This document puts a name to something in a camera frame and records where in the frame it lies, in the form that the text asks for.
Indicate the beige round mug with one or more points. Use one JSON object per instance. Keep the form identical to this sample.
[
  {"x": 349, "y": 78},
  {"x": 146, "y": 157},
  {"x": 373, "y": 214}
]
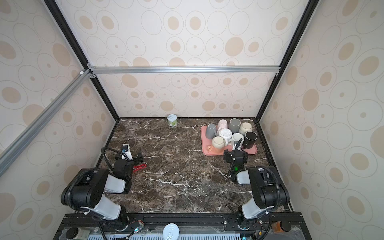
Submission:
[{"x": 245, "y": 127}]

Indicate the pink mug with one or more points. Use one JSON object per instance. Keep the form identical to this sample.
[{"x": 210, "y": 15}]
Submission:
[{"x": 222, "y": 124}]

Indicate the peach cream speckled mug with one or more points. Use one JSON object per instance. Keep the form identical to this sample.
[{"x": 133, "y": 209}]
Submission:
[{"x": 217, "y": 145}]

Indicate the white ceramic mug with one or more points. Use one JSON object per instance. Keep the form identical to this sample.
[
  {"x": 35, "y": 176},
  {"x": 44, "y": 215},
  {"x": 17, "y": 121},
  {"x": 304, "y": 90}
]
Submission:
[{"x": 226, "y": 134}]

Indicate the small green white can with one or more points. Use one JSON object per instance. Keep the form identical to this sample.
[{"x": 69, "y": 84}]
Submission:
[{"x": 172, "y": 120}]

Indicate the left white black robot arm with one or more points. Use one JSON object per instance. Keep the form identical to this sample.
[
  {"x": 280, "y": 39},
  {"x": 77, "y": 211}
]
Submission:
[{"x": 85, "y": 193}]

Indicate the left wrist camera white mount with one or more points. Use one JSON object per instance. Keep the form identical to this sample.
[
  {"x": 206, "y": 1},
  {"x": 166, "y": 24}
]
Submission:
[{"x": 126, "y": 152}]

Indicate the white round lamp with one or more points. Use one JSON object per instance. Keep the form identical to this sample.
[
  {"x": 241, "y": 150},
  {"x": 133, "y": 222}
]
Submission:
[{"x": 171, "y": 232}]

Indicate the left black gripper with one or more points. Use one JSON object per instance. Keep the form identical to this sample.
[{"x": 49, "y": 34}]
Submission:
[{"x": 135, "y": 158}]

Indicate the large grey mug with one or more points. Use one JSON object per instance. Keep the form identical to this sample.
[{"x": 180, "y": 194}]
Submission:
[{"x": 234, "y": 125}]

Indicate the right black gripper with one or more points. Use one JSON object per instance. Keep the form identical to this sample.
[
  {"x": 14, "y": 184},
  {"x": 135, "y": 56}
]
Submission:
[{"x": 235, "y": 154}]

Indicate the red handled tool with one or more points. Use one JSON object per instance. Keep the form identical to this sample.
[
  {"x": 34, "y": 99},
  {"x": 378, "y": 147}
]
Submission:
[{"x": 139, "y": 167}]

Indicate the small grey mug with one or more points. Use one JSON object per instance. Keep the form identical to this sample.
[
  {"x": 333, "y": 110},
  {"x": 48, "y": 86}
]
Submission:
[{"x": 211, "y": 131}]

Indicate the horizontal aluminium frame bar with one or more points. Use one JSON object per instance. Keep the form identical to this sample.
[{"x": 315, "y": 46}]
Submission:
[{"x": 185, "y": 69}]

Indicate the pink plastic tray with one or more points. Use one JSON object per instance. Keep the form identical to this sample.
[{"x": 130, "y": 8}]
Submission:
[{"x": 207, "y": 142}]

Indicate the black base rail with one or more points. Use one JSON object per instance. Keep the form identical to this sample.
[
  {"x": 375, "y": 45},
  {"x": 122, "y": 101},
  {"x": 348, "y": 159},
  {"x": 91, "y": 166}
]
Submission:
[{"x": 224, "y": 221}]

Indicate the white mug black rim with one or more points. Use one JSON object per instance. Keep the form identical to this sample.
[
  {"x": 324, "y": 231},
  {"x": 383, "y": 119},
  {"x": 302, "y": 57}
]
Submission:
[{"x": 237, "y": 139}]

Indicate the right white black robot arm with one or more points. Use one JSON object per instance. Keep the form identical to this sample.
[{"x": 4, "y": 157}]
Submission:
[{"x": 267, "y": 188}]

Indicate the left slanted aluminium frame bar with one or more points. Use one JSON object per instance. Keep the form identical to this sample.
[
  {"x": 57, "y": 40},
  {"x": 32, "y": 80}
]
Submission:
[{"x": 13, "y": 151}]

